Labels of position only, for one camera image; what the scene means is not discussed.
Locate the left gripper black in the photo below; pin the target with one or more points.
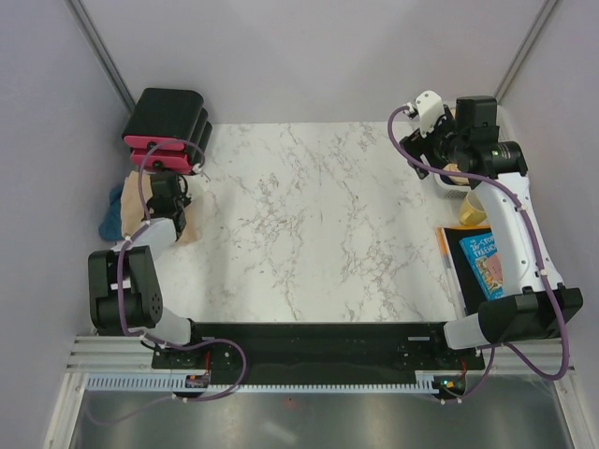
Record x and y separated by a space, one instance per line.
183 189

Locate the upper black pink drawer box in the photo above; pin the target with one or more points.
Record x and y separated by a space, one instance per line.
162 114

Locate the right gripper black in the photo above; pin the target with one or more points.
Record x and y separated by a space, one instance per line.
416 145

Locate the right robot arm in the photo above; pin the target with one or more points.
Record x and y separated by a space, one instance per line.
536 304

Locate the light yellow t shirt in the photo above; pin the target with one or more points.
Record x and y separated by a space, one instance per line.
455 176

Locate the yellow mug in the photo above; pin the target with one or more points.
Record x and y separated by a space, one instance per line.
471 211

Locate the blue storey treehouse book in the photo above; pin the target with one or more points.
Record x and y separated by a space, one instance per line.
476 250

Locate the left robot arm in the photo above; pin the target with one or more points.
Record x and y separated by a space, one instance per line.
124 290

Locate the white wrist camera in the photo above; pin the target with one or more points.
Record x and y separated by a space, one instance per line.
197 185
428 107

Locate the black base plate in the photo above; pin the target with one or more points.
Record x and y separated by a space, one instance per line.
336 353

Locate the black pink drawer box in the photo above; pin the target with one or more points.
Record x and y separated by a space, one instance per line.
162 114
183 155

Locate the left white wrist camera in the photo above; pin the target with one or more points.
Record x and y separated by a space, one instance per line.
197 185

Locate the white plastic basket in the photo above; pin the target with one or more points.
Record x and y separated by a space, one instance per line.
445 187

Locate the pink cube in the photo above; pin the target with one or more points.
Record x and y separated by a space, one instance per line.
494 267

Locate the white cable duct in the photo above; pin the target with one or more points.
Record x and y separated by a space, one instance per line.
183 383

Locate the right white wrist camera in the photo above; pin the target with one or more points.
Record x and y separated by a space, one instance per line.
428 107

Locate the lower black pink drawer box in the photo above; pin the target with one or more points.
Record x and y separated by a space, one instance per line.
183 155

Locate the blue t shirt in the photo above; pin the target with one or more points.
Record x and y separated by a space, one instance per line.
110 229

